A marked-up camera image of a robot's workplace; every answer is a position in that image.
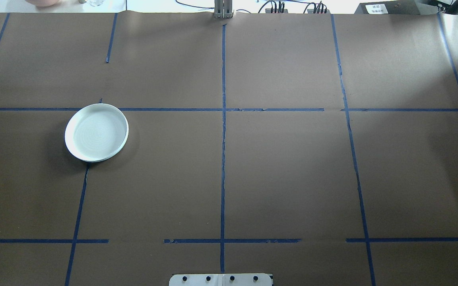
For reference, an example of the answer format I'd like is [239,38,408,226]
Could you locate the white round plate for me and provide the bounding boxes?
[65,103,129,162]

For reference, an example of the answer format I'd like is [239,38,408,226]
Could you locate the dark box with white label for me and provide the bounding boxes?
[354,0,439,15]

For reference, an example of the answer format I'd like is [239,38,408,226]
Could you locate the black stand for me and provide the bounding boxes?
[438,0,458,15]

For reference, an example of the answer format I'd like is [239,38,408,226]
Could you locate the grey metal post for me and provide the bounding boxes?
[213,0,234,19]

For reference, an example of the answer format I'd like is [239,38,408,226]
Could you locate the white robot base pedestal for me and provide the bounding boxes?
[169,273,274,286]

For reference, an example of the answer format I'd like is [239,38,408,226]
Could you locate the grey plug box with cables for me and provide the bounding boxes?
[303,1,329,14]
[258,0,290,14]

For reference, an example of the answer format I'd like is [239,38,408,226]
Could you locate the black cable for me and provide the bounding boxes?
[175,0,214,10]

